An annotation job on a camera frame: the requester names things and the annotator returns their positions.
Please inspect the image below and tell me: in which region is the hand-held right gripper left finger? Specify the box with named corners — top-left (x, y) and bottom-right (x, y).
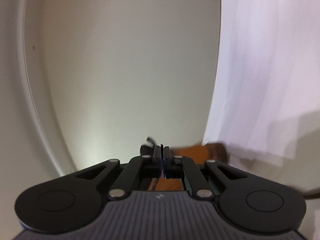
top-left (75, 145), bottom-right (162, 200)

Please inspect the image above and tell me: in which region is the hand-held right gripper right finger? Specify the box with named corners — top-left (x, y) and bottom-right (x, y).
top-left (162, 145), bottom-right (248, 200)

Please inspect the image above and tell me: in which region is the tan leather boot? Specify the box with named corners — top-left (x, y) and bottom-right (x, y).
top-left (139, 136), bottom-right (229, 192)

